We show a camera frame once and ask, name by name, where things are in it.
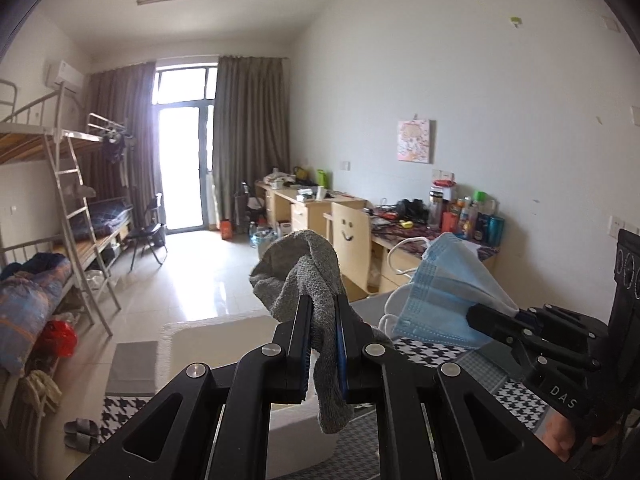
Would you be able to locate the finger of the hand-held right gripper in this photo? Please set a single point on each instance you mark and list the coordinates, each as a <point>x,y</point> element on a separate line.
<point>492,321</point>
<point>570,325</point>

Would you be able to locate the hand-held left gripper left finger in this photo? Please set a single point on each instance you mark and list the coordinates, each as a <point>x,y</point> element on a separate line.
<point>304,355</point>

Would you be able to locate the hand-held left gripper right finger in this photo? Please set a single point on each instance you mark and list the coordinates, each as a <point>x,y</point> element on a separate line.
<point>342,355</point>

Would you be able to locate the blue face mask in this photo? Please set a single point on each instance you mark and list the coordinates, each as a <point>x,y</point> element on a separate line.
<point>440,300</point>

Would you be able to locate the white storage box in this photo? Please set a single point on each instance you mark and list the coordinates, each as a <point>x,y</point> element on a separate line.
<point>220,345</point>

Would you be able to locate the grey sock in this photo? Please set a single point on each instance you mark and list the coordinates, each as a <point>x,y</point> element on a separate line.
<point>300,265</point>

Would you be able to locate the person's right hand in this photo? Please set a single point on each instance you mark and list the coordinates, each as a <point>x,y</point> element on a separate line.
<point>560,437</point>

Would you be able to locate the row of bottles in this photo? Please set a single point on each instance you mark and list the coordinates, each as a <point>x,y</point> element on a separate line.
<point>465,220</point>

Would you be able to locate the wooden desk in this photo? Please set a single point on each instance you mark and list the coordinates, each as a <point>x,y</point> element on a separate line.
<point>395,260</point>
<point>300,215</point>

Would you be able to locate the wooden chair with smiley face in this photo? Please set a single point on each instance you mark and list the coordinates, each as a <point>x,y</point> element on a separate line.
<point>350,240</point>

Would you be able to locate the clear water jug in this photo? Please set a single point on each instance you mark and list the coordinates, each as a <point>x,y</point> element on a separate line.
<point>262,239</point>

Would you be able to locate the black bag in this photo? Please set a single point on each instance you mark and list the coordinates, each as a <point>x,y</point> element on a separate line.
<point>411,209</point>

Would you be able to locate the orange bag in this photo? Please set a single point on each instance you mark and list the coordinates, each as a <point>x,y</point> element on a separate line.
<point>226,229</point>

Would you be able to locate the green jug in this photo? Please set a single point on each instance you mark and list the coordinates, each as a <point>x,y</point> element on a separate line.
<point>323,178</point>

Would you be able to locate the houndstooth and grey floor mat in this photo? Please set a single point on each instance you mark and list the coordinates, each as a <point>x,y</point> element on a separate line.
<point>127,412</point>

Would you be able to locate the black folding chair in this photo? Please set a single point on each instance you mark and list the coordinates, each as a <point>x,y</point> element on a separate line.
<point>147,232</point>

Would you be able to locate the glass balcony door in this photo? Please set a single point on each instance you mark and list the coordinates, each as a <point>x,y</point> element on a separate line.
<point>180,160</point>

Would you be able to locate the grey slipper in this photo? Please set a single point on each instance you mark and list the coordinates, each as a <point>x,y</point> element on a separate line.
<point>82,442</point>
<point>82,426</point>

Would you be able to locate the grey curtain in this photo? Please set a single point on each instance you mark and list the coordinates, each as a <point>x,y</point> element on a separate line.
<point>135,135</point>
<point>250,125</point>

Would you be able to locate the blue bedding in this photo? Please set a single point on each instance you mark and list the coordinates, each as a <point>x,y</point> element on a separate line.
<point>107,210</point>

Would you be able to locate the red plastic bag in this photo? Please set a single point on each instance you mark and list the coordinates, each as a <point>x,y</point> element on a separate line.
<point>57,337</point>

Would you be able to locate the dark hanging clothes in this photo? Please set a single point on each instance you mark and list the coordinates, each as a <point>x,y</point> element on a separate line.
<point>117,152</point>

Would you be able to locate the blue patterned quilt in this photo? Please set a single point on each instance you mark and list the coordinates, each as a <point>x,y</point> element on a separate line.
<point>30,295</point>

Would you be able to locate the metal bunk bed ladder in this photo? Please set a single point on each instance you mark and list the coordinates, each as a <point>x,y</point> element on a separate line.
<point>67,172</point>

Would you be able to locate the metal bunk bed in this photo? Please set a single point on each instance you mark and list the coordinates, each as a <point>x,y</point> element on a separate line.
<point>107,122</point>
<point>20,142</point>

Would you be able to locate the white air conditioner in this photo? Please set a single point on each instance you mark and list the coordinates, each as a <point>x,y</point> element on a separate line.
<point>65,74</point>

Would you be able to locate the white wall socket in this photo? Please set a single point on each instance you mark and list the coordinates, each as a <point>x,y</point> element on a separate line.
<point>616,226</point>

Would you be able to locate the pink wall poster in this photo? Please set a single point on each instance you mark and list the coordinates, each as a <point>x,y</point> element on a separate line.
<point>414,141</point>

